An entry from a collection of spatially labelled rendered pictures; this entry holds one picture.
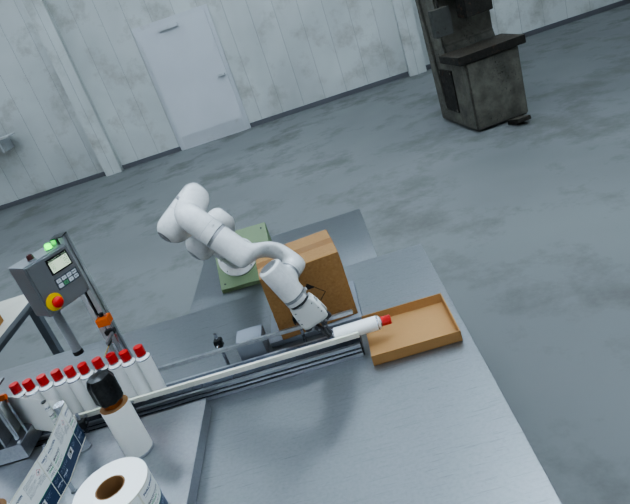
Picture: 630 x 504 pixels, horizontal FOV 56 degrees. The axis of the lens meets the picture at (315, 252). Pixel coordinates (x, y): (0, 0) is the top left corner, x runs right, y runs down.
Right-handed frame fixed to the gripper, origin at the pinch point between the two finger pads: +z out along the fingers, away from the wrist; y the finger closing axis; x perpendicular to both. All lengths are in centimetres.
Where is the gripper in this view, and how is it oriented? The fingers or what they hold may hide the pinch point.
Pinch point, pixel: (326, 331)
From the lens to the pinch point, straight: 204.0
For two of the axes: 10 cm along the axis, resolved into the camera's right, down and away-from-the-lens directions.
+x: 0.5, 4.1, -9.1
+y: -7.9, 5.7, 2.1
